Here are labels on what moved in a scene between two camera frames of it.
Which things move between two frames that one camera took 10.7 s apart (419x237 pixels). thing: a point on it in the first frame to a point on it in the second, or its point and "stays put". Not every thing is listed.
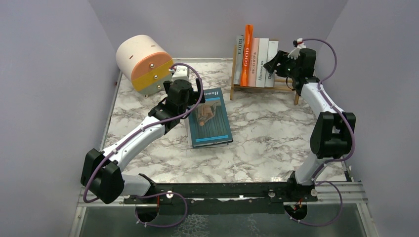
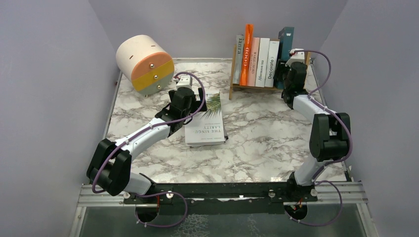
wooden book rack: [233, 85] stays put
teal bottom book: [209, 123] to [286, 40]
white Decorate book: [272, 50] stays put
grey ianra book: [238, 59] stays put
